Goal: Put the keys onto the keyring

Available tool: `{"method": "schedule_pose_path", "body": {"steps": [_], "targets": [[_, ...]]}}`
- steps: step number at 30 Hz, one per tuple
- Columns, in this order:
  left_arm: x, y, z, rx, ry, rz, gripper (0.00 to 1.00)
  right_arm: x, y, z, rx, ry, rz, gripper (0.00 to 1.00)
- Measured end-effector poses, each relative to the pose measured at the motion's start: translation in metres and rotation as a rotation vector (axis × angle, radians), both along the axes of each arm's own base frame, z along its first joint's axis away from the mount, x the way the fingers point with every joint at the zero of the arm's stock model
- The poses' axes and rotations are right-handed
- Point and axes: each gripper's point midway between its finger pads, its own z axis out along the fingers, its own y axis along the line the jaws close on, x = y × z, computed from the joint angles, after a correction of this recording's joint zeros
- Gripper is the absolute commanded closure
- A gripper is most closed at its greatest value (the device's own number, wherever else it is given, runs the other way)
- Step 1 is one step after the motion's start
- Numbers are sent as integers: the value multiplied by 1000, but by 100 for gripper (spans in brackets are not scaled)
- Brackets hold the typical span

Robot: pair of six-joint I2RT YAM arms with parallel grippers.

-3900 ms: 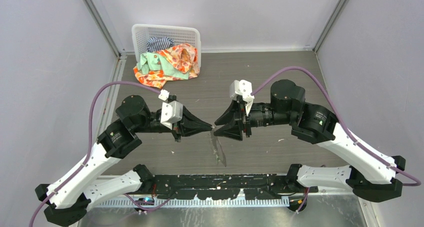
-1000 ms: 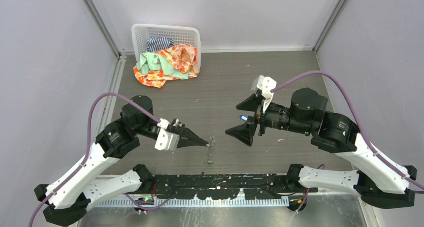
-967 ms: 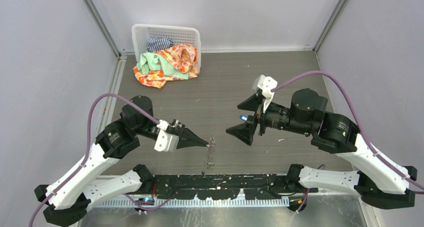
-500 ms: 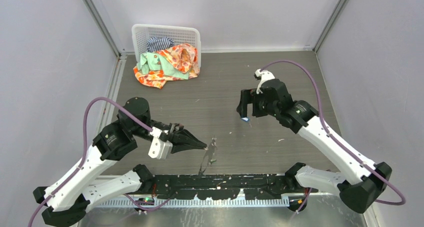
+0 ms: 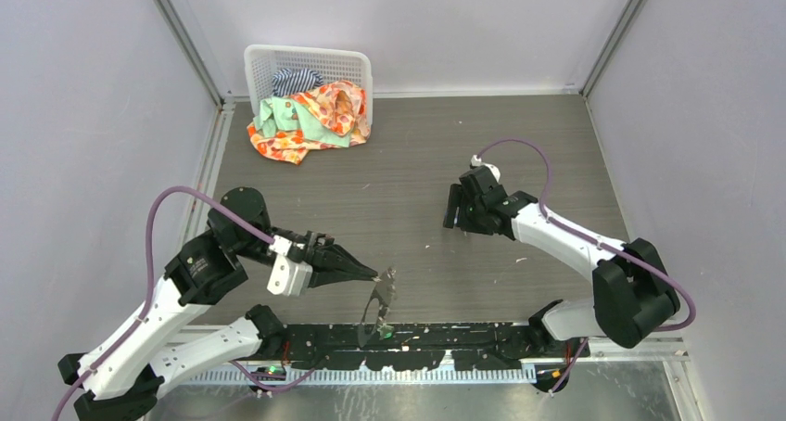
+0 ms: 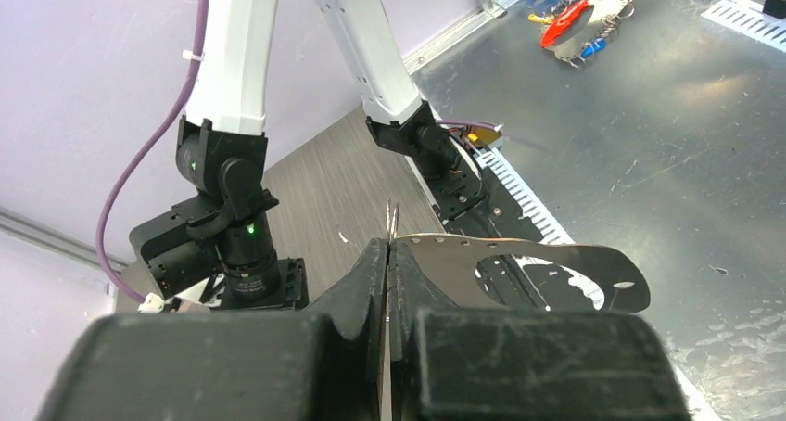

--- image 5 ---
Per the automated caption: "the mint green cloth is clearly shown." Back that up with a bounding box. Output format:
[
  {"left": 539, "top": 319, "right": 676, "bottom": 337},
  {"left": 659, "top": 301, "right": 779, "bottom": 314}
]
[{"left": 251, "top": 96, "right": 351, "bottom": 147}]

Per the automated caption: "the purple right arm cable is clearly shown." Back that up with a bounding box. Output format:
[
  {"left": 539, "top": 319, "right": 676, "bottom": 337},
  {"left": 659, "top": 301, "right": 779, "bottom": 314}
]
[{"left": 475, "top": 137, "right": 698, "bottom": 395}]

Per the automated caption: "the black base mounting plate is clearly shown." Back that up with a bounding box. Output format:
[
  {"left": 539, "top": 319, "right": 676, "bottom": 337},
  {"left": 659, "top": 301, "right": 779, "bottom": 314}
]
[{"left": 254, "top": 322, "right": 580, "bottom": 372}]

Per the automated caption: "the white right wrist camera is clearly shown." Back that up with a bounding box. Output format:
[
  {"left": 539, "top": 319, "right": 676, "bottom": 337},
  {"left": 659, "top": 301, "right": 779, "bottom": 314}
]
[{"left": 470, "top": 154, "right": 501, "bottom": 182}]

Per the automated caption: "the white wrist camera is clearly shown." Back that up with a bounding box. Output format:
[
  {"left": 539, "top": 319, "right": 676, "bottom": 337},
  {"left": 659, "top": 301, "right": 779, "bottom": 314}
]
[
  {"left": 470, "top": 154, "right": 501, "bottom": 182},
  {"left": 267, "top": 236, "right": 313, "bottom": 297}
]

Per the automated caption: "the blue striped cloth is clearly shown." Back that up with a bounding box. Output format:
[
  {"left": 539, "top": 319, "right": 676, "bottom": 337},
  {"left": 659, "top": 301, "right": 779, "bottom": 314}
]
[{"left": 272, "top": 68, "right": 324, "bottom": 97}]

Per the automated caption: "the metal keyring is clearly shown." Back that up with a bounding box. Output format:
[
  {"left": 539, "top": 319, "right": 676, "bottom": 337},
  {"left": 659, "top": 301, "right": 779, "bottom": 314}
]
[{"left": 374, "top": 266, "right": 397, "bottom": 287}]

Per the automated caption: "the aluminium frame rail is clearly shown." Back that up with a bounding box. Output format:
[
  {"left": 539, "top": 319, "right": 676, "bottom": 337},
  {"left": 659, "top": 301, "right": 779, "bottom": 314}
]
[{"left": 581, "top": 338, "right": 690, "bottom": 362}]

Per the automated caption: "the orange floral cloth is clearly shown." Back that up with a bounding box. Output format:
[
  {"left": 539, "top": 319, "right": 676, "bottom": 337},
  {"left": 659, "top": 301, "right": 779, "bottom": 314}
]
[{"left": 247, "top": 81, "right": 371, "bottom": 165}]

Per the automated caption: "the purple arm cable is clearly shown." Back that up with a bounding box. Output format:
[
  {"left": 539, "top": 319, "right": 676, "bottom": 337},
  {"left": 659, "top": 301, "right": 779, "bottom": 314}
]
[
  {"left": 475, "top": 137, "right": 698, "bottom": 395},
  {"left": 51, "top": 185, "right": 321, "bottom": 421}
]

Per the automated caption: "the perforated cable duct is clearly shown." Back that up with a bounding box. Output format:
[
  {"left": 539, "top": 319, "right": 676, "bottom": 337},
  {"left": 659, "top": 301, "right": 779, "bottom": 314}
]
[{"left": 184, "top": 364, "right": 537, "bottom": 387}]

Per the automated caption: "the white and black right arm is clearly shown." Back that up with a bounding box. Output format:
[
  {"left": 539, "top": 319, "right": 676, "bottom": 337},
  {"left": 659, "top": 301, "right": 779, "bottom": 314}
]
[{"left": 443, "top": 165, "right": 681, "bottom": 357}]

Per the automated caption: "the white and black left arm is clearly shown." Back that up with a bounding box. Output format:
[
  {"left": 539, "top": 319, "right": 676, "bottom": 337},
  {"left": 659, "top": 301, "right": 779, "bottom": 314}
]
[{"left": 58, "top": 186, "right": 378, "bottom": 420}]

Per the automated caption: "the white plastic laundry basket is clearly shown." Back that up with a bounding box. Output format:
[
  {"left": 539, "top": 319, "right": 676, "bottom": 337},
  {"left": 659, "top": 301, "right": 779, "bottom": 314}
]
[{"left": 243, "top": 45, "right": 374, "bottom": 125}]

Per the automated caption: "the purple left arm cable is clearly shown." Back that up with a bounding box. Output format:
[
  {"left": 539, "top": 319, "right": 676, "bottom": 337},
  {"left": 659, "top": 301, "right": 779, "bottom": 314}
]
[{"left": 51, "top": 185, "right": 321, "bottom": 421}]

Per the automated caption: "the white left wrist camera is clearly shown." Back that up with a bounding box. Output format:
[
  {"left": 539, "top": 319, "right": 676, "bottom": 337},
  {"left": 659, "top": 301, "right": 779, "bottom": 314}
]
[{"left": 267, "top": 236, "right": 313, "bottom": 297}]

